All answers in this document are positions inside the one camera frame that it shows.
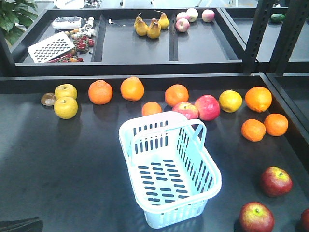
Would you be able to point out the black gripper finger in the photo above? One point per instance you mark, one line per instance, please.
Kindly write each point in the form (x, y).
(23, 225)

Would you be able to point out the light blue plastic basket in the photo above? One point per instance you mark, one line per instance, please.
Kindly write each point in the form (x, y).
(171, 172)

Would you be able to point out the small orange near apples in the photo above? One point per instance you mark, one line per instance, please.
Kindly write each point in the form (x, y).
(151, 108)

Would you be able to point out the orange behind pink apples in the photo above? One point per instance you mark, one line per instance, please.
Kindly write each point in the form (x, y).
(175, 94)

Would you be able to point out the yellow apple front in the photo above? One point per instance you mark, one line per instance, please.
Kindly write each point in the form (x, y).
(66, 107)

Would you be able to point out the yellow apple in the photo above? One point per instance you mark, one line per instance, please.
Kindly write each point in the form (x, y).
(66, 107)
(65, 90)

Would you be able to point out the brown mushroom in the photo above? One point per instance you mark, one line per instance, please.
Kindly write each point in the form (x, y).
(48, 99)

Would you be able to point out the yellow apple rear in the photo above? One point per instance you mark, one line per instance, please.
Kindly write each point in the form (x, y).
(65, 90)

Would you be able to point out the black wooden fruit display stand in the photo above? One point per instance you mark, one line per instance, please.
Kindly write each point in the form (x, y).
(102, 130)

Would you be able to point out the knobbed orange mandarin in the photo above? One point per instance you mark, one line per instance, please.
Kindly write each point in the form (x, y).
(100, 92)

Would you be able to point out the large orange far left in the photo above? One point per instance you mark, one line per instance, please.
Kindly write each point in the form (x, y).
(132, 89)

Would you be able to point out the white perforated tray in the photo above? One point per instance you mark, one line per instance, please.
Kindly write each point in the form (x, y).
(50, 48)

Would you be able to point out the pile of small red fruits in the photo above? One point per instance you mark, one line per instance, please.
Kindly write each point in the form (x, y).
(82, 44)

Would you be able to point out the pink-red apple left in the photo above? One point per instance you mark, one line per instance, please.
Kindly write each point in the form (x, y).
(189, 110)

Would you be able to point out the pink-red apple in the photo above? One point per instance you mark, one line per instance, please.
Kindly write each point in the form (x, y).
(189, 110)
(208, 107)

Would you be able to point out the white kitchen scale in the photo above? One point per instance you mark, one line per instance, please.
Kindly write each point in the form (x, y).
(72, 22)

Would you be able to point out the pink-red apple right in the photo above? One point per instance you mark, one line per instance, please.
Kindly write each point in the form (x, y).
(208, 107)

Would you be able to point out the green potted plant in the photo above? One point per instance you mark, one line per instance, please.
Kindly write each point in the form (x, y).
(13, 13)

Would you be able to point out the dark red apple lower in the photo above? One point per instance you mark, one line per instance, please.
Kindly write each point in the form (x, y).
(256, 217)

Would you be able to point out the dark red apple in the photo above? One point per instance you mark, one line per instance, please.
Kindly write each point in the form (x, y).
(275, 182)
(256, 217)

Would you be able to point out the brown-yellow pear group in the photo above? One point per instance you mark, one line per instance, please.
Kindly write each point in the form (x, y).
(153, 30)

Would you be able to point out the yellow round citrus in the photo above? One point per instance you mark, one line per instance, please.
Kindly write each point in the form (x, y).
(230, 101)

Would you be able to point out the orange tangerine lower left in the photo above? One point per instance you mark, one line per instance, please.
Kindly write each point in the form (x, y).
(253, 130)

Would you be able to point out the orange tangerine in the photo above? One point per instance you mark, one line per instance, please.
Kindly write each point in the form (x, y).
(253, 130)
(276, 124)

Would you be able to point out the dark red apple upper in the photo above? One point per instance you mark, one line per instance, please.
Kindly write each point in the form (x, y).
(275, 182)

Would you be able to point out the pink apple rear bin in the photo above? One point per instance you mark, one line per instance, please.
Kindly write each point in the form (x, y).
(183, 19)

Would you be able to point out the large navel orange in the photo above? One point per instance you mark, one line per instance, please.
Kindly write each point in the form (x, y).
(258, 99)

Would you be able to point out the orange tangerine lower right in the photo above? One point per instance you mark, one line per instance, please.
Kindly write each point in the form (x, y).
(276, 124)

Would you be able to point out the dark red apple edge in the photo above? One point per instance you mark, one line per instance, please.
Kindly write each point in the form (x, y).
(305, 220)

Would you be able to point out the pink apple rear right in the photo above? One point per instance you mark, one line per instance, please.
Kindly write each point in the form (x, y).
(208, 15)

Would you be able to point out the black perforated upright left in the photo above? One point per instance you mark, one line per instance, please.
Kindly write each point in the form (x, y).
(260, 21)

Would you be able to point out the black perforated upright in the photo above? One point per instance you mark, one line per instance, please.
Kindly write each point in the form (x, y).
(280, 59)
(260, 21)

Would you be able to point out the avocado far left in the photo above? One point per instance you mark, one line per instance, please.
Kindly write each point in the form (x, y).
(277, 18)

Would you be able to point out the black perforated upright right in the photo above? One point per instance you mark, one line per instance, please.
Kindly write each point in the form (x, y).
(280, 59)

